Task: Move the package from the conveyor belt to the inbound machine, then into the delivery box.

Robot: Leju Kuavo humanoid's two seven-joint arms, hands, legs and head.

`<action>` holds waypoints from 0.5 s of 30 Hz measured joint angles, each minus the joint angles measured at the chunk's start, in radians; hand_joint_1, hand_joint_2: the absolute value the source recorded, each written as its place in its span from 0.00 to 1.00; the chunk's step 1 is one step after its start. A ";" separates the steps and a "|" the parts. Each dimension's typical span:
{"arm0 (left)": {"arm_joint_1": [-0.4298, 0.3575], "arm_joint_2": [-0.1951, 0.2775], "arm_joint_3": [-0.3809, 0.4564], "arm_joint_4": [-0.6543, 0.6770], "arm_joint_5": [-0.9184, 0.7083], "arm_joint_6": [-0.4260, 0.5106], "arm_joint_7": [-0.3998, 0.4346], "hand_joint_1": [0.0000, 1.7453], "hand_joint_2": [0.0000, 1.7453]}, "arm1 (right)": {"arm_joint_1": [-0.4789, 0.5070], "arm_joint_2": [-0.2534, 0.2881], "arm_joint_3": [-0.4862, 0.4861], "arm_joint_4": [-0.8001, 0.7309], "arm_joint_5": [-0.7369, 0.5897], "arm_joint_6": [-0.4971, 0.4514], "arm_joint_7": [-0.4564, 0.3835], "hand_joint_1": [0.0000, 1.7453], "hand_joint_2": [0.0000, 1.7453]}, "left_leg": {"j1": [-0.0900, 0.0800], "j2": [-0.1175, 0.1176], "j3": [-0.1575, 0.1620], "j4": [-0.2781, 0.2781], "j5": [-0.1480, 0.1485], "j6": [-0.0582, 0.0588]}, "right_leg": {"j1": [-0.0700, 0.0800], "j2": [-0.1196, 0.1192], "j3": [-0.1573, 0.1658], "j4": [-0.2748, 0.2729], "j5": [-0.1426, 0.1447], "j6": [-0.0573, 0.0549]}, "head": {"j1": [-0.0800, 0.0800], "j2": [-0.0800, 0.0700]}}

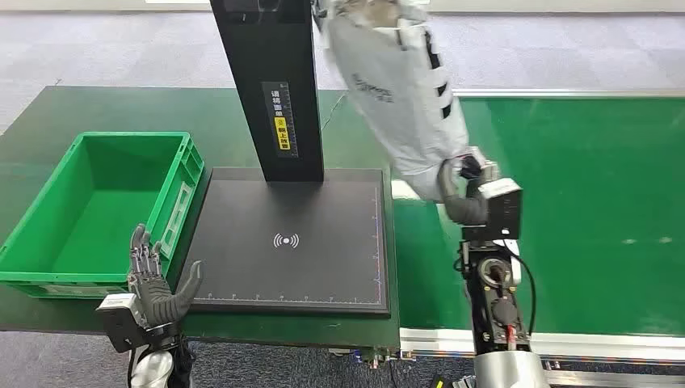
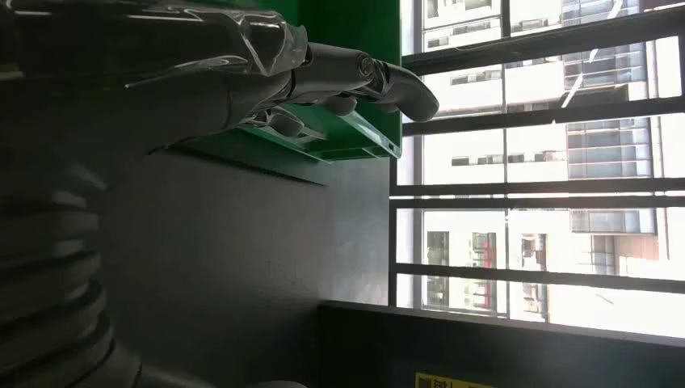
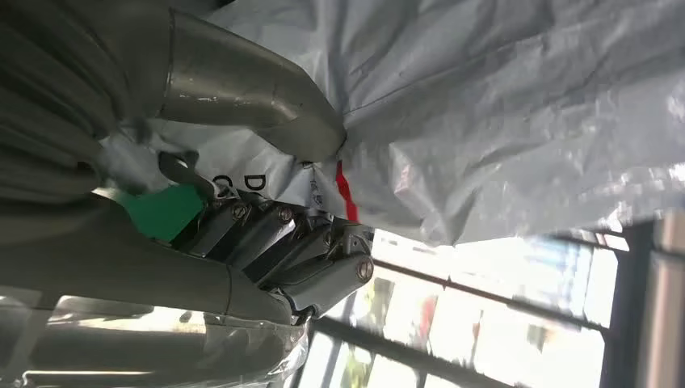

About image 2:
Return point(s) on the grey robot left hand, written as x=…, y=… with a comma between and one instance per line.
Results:
x=160, y=80

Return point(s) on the green plastic crate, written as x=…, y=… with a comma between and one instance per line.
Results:
x=353, y=32

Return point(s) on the yellow warning label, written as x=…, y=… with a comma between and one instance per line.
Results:
x=444, y=382

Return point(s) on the black panel with yellow label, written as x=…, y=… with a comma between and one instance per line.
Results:
x=481, y=353

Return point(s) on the dark window frame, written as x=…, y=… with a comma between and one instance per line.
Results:
x=535, y=190

